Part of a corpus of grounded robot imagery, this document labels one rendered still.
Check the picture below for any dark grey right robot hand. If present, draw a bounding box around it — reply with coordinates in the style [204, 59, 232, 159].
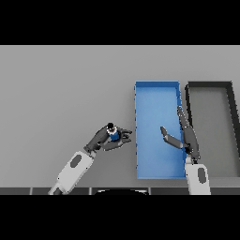
[159, 105, 201, 165]

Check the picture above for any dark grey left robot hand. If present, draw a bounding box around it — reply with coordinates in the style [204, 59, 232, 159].
[82, 125, 133, 155]

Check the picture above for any dark grey bin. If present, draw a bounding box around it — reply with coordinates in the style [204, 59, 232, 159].
[184, 81, 240, 178]

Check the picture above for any blue bin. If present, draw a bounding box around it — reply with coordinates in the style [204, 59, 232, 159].
[134, 80, 188, 181]

